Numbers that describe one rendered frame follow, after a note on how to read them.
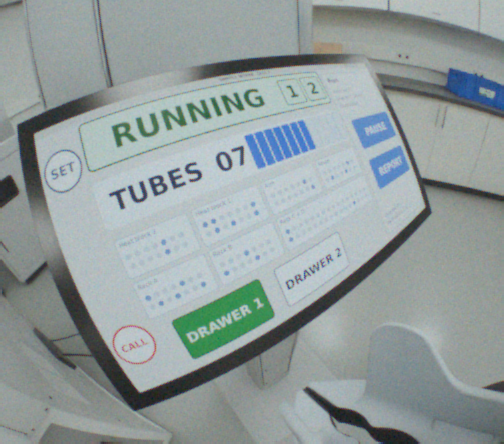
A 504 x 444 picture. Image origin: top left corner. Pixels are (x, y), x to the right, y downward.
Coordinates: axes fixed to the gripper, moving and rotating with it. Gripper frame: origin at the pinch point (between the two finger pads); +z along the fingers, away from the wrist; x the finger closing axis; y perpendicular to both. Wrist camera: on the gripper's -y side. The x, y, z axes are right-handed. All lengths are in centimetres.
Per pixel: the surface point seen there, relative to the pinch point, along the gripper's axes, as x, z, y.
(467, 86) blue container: -244, 44, 24
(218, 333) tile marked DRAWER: 1.5, 14.8, -0.4
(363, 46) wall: -226, 117, 105
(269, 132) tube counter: -11.9, 14.9, 15.9
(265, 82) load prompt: -14.3, 14.9, 22.0
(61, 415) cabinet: 40, 35, -15
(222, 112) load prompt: -7.7, 14.9, 19.4
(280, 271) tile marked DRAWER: -6.7, 14.8, 2.2
